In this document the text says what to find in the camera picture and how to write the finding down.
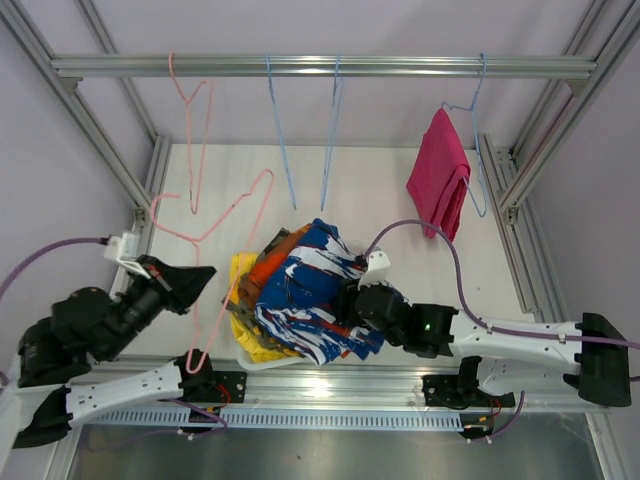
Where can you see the left aluminium frame posts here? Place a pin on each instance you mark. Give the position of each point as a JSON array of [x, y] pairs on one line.
[[26, 33]]

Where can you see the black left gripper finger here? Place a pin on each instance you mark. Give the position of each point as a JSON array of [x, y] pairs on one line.
[[153, 269], [186, 285]]

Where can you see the right aluminium frame posts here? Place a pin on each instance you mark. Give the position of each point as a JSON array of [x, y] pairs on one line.
[[512, 173]]

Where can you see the pink wire hanger blue trousers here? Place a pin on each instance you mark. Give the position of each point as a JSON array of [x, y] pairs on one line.
[[220, 225]]

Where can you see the aluminium frame posts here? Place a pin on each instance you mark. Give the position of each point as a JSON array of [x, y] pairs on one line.
[[26, 33], [512, 173]]

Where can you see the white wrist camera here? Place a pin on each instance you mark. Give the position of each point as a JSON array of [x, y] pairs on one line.
[[122, 250], [378, 266]]

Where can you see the orange camouflage trousers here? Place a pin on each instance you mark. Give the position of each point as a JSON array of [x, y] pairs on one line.
[[268, 261]]

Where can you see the white slotted cable duct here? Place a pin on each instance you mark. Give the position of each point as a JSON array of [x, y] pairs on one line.
[[255, 418]]

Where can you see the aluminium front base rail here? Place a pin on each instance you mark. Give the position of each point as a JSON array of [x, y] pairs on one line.
[[344, 387]]

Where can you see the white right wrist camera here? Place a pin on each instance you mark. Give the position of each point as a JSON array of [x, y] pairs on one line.
[[378, 266]]

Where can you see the light blue hanger orange trousers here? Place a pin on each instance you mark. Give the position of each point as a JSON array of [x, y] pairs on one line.
[[334, 115]]

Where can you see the aluminium hanging rail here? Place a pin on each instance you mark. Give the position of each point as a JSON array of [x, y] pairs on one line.
[[564, 67]]

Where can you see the light blue hanger camo trousers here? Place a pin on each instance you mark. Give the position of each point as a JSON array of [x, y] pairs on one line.
[[279, 132]]

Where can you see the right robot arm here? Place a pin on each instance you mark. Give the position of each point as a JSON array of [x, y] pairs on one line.
[[497, 357]]

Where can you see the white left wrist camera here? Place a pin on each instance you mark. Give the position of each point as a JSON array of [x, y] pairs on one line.
[[122, 250]]

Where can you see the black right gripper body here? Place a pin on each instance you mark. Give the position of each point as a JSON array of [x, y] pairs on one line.
[[348, 293]]

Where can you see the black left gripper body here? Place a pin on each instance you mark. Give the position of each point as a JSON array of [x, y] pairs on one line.
[[142, 303]]

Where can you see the light blue hanger magenta trousers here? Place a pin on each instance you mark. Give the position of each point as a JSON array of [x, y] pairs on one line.
[[481, 208]]

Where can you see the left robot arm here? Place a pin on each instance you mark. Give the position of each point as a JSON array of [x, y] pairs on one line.
[[92, 327]]

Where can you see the blue white patterned trousers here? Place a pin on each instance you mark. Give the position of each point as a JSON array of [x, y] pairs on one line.
[[295, 306]]

